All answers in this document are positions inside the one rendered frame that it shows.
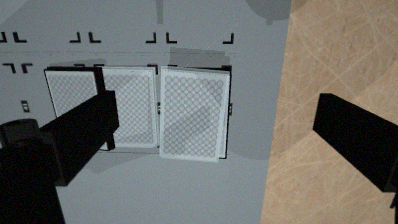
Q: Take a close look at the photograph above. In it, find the grey deck plate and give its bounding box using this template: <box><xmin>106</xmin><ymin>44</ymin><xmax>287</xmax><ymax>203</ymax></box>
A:
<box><xmin>0</xmin><ymin>0</ymin><xmax>292</xmax><ymax>224</ymax></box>

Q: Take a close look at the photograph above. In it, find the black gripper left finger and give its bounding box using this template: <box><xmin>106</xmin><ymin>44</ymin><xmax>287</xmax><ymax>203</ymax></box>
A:
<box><xmin>0</xmin><ymin>90</ymin><xmax>120</xmax><ymax>224</ymax></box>

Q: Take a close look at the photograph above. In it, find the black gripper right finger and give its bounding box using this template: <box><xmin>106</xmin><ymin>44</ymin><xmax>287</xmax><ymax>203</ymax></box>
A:
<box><xmin>312</xmin><ymin>93</ymin><xmax>398</xmax><ymax>224</ymax></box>

